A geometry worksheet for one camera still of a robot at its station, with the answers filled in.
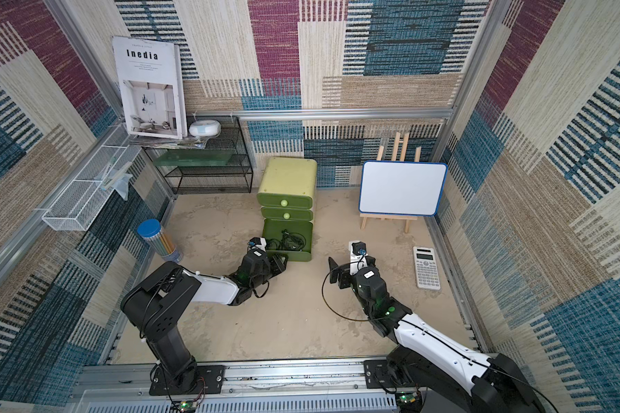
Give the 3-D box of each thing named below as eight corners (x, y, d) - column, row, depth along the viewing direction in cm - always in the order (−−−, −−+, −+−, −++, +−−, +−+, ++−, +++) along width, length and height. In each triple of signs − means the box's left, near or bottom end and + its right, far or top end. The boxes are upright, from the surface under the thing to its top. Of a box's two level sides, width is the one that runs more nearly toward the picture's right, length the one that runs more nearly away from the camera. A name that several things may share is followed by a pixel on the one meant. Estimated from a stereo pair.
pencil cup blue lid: (161, 265, 99) (132, 235, 84) (167, 250, 103) (141, 219, 88) (180, 265, 99) (156, 235, 84) (186, 250, 103) (163, 218, 88)
